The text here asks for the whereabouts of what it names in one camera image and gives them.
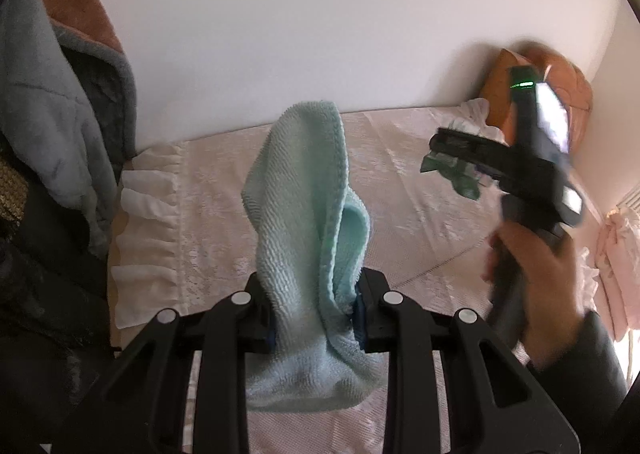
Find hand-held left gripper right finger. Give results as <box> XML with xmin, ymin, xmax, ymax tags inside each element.
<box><xmin>351</xmin><ymin>268</ymin><xmax>576</xmax><ymax>454</ymax></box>

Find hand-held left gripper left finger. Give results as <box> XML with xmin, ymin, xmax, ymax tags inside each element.
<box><xmin>52</xmin><ymin>276</ymin><xmax>275</xmax><ymax>454</ymax></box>

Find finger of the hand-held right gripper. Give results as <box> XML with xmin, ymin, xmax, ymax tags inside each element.
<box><xmin>465</xmin><ymin>156</ymin><xmax>513</xmax><ymax>192</ymax></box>
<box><xmin>430</xmin><ymin>128</ymin><xmax>513</xmax><ymax>157</ymax></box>

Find green snack wrapper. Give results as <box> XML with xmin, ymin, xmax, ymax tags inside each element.
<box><xmin>420</xmin><ymin>151</ymin><xmax>483</xmax><ymax>200</ymax></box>

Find light blue towel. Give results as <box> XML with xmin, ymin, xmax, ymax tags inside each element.
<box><xmin>241</xmin><ymin>100</ymin><xmax>390</xmax><ymax>414</ymax></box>

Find person's right forearm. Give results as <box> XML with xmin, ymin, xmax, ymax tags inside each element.
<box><xmin>525</xmin><ymin>311</ymin><xmax>632</xmax><ymax>454</ymax></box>

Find person's right hand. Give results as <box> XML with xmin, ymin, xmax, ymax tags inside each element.
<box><xmin>481</xmin><ymin>223</ymin><xmax>587</xmax><ymax>371</ymax></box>

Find carved wooden headboard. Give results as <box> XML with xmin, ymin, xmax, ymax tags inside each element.
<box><xmin>479</xmin><ymin>41</ymin><xmax>595</xmax><ymax>155</ymax></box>

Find white ribbed radiator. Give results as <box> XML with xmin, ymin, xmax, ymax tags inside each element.
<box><xmin>615</xmin><ymin>181</ymin><xmax>640</xmax><ymax>215</ymax></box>

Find pink pillow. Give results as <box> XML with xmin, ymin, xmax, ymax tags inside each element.
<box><xmin>594</xmin><ymin>204</ymin><xmax>640</xmax><ymax>341</ymax></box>

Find dark jacket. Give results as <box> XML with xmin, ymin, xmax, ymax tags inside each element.
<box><xmin>0</xmin><ymin>149</ymin><xmax>121</xmax><ymax>454</ymax></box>

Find gold mesh fabric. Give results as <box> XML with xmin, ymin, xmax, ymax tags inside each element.
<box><xmin>0</xmin><ymin>156</ymin><xmax>28</xmax><ymax>222</ymax></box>

